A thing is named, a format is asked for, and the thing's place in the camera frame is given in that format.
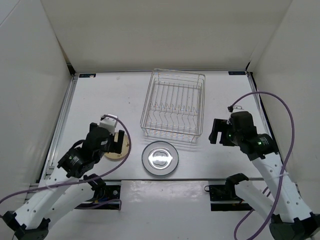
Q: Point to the blue label left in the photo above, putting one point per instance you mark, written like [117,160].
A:
[87,75]

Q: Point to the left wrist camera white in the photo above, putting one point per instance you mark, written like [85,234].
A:
[109,122]

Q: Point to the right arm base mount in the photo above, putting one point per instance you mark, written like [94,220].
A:
[221,200]

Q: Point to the aluminium table edge rail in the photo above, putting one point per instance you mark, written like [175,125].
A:
[59,128]

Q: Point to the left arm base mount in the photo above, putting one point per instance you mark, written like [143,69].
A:
[110,197]

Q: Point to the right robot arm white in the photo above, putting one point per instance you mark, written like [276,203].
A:
[287,215]

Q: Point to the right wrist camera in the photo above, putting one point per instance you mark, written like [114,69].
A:
[233,110]

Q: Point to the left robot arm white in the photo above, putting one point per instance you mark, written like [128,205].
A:
[69,185]

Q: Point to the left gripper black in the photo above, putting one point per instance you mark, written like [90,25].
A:
[116,146]

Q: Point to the blue label right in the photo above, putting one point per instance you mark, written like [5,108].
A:
[236,73]

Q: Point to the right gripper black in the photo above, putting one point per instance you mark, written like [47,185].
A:
[219,125]

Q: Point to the blue label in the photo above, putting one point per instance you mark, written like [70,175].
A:
[87,75]
[236,73]

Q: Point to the wire dish rack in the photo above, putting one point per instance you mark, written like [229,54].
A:
[174,105]

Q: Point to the beige wooden plate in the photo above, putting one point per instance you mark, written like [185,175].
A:
[124,151]

